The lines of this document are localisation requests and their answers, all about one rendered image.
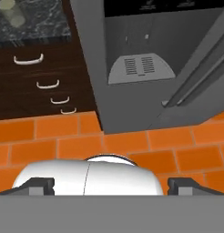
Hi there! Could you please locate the grey fridge door with dispenser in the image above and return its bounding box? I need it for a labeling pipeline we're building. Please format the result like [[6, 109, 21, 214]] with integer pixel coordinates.
[[69, 0, 224, 135]]

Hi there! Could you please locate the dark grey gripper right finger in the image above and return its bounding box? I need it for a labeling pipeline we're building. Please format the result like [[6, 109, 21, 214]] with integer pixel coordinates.
[[167, 177, 224, 197]]

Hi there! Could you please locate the white curved drawer handle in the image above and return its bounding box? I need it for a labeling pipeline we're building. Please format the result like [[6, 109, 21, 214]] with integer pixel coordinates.
[[13, 53, 45, 66], [36, 79, 60, 90], [50, 96, 70, 106], [60, 106, 77, 116]]

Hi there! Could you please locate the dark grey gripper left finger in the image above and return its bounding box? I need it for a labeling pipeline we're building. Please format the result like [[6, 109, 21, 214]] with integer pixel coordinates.
[[0, 177, 56, 197]]

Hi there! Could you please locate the dark wooden drawer front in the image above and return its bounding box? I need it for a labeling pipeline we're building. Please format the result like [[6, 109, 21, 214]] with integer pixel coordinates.
[[0, 39, 85, 76], [0, 90, 95, 107], [0, 71, 91, 94], [0, 104, 99, 122]]

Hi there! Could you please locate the plain grey fridge door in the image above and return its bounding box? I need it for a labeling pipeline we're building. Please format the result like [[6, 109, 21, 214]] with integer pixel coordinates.
[[147, 8, 224, 131]]

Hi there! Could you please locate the grey fridge door handle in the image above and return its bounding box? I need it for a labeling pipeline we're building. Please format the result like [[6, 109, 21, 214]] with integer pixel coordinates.
[[177, 51, 224, 106], [161, 28, 224, 107]]

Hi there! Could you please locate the white rounded shell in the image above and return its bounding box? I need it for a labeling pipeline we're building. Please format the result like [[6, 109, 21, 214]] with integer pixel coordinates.
[[12, 154, 164, 197]]

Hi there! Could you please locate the glass of pale lemonade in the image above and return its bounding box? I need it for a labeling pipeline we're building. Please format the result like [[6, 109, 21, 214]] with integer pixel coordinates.
[[0, 0, 26, 27]]

